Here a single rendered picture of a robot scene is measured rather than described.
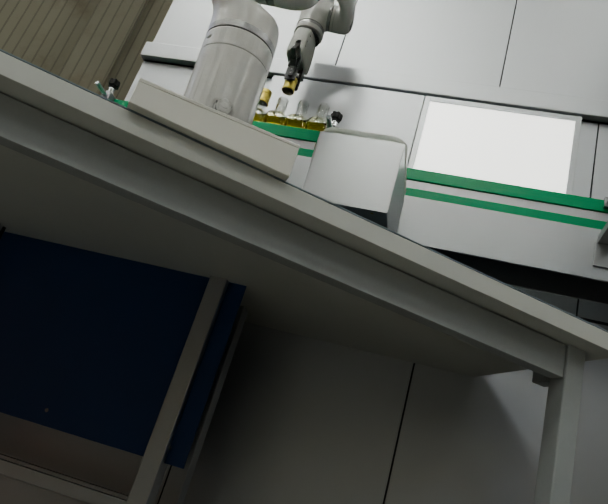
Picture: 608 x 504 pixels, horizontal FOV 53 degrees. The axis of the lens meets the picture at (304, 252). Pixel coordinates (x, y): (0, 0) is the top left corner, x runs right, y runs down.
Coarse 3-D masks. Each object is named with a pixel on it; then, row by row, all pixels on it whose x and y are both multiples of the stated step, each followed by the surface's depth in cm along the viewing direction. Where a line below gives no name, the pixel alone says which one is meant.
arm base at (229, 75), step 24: (216, 48) 98; (240, 48) 98; (264, 48) 101; (192, 72) 100; (216, 72) 97; (240, 72) 98; (264, 72) 102; (192, 96) 96; (216, 96) 95; (240, 96) 97
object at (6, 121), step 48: (0, 96) 84; (0, 144) 85; (48, 144) 84; (96, 144) 87; (144, 192) 88; (192, 192) 90; (240, 240) 92; (288, 240) 94; (384, 288) 98; (432, 288) 101; (480, 336) 102; (528, 336) 106; (576, 384) 107; (576, 432) 104
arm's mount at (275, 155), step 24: (144, 96) 85; (168, 96) 86; (168, 120) 85; (192, 120) 87; (216, 120) 88; (240, 120) 89; (216, 144) 88; (240, 144) 88; (264, 144) 90; (288, 144) 91; (264, 168) 90; (288, 168) 90
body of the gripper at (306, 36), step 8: (296, 32) 172; (304, 32) 172; (312, 32) 174; (296, 40) 171; (304, 40) 171; (312, 40) 174; (288, 48) 170; (304, 48) 170; (312, 48) 176; (288, 56) 171; (304, 56) 171; (312, 56) 178; (304, 64) 173; (304, 72) 176
